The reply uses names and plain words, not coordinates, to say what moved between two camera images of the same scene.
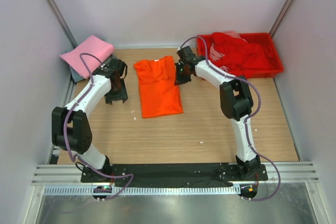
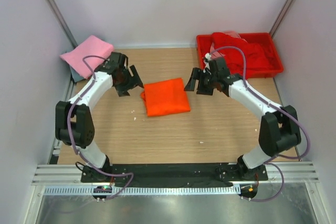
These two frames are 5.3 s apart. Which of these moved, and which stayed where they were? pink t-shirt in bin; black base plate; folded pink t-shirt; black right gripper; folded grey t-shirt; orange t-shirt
Moved: orange t-shirt; black right gripper
Stayed: black base plate; folded pink t-shirt; folded grey t-shirt; pink t-shirt in bin
